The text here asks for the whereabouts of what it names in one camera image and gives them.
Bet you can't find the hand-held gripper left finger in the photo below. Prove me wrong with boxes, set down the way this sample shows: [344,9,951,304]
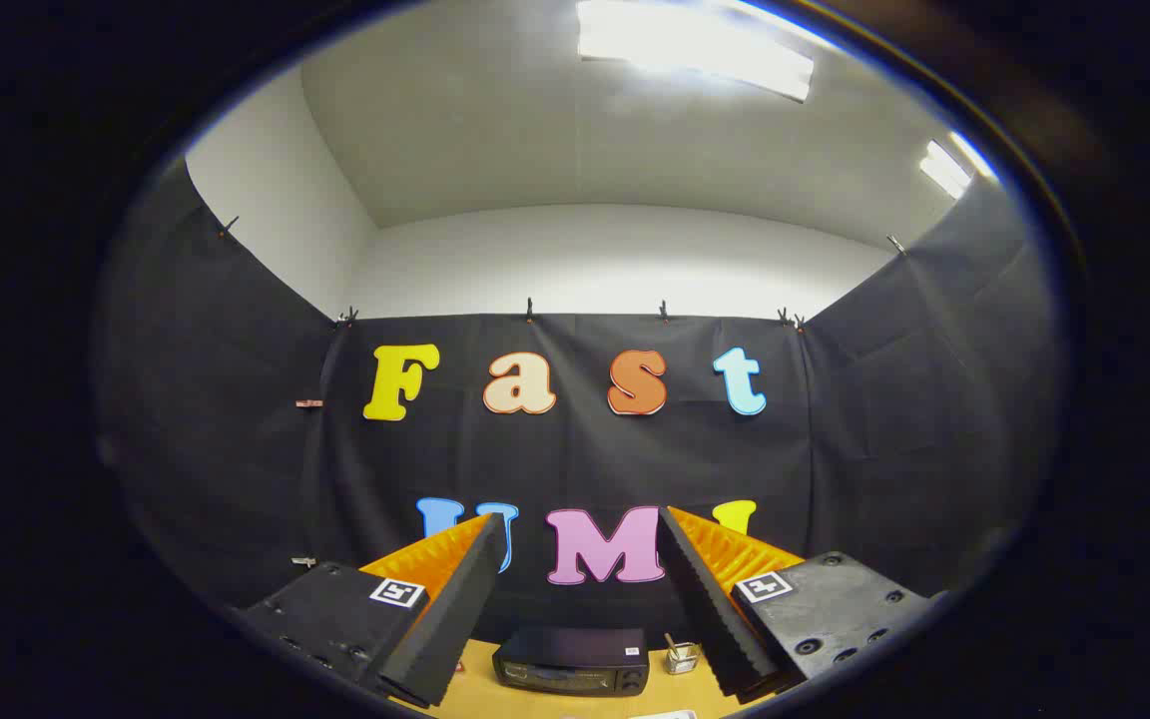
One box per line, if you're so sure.
[236,513,506,708]

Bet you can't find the clear ribbed glass holder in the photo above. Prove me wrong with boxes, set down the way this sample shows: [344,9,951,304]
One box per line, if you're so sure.
[663,632,701,676]

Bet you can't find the large ceiling light panel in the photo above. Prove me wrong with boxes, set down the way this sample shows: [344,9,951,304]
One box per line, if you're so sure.
[577,0,816,103]

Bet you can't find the black toaster oven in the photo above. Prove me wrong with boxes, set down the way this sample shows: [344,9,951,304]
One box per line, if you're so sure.
[492,626,651,697]

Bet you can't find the small ceiling light panel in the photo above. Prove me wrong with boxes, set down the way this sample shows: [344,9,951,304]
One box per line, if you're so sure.
[919,130,995,199]

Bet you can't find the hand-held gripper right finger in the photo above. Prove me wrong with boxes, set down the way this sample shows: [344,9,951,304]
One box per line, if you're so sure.
[657,506,937,700]

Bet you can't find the row of backdrop clips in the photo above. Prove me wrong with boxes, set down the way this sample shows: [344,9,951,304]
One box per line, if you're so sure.
[219,215,907,331]

